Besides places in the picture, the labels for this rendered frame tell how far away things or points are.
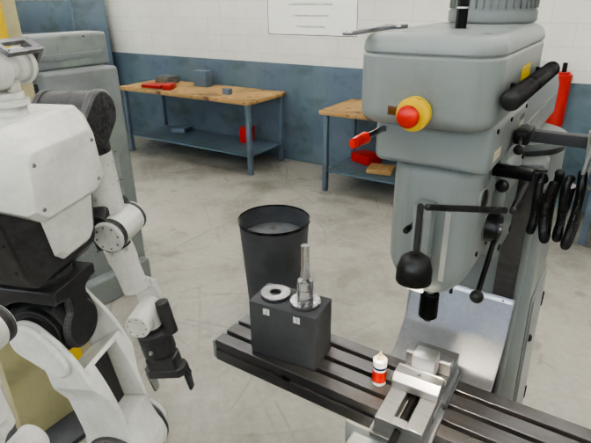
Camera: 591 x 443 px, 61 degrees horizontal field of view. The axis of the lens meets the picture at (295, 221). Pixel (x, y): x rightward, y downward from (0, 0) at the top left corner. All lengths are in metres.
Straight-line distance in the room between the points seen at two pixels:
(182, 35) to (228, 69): 0.88
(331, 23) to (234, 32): 1.40
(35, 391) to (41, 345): 1.66
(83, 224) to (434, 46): 0.72
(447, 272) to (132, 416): 0.76
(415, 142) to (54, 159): 0.68
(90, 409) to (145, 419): 0.13
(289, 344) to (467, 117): 0.89
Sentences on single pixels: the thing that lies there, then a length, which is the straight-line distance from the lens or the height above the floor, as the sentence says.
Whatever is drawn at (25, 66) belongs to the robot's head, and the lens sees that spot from 1.02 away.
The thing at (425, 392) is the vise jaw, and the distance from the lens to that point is 1.39.
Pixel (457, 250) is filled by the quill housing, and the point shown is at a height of 1.44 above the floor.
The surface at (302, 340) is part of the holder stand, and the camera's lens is 1.51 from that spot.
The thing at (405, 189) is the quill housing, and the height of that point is 1.56.
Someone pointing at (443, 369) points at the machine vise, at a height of 1.02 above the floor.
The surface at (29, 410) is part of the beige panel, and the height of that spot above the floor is 0.20.
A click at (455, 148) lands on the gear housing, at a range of 1.03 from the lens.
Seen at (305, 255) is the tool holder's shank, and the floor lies 1.29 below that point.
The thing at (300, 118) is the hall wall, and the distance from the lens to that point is 6.40.
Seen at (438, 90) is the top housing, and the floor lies 1.80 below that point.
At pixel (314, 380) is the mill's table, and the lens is 1.53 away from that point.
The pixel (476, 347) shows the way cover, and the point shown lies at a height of 0.94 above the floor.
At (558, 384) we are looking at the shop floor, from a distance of 3.22.
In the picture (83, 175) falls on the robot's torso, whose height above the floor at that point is 1.65.
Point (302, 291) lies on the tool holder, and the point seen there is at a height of 1.18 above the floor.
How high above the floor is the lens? 1.95
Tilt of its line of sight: 24 degrees down
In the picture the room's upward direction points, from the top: 1 degrees counter-clockwise
